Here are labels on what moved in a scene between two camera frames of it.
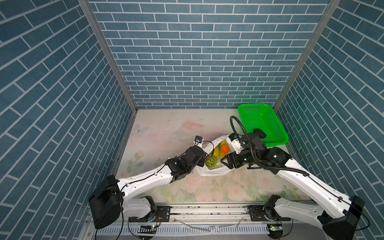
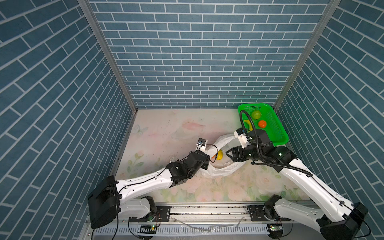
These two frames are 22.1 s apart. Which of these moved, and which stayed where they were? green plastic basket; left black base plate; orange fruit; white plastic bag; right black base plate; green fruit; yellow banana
Moved: yellow banana; orange fruit; green fruit
Stayed: white plastic bag; right black base plate; green plastic basket; left black base plate
